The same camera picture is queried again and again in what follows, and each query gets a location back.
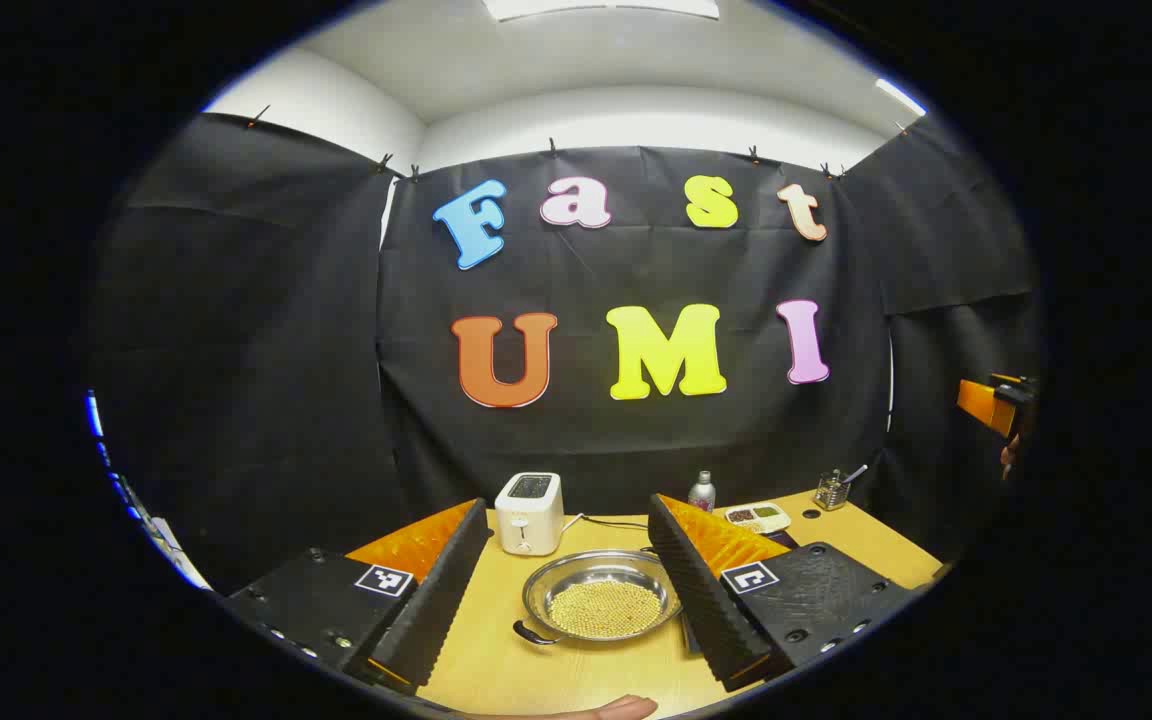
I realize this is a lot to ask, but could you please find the stainless steel pot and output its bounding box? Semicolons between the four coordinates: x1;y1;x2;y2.
512;548;684;646

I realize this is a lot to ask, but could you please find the black backdrop cloth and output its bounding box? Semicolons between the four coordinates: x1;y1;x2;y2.
86;112;1042;596

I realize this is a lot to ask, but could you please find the white divided seasoning dish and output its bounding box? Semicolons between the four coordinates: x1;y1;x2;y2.
724;502;792;535

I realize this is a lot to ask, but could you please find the metal mesh utensil holder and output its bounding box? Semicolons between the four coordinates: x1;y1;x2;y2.
814;465;869;511

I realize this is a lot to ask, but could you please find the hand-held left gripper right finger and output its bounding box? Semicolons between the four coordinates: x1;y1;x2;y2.
647;492;922;693

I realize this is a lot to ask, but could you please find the large ceiling light panel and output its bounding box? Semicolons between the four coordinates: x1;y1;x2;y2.
484;0;720;22

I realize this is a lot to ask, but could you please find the heap of yellow soybeans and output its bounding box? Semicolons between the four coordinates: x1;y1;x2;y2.
548;578;662;639

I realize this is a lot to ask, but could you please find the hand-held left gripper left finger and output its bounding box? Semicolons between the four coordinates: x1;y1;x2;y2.
221;497;493;696

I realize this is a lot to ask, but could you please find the white toaster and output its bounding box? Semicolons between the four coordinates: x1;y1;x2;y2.
494;472;565;557

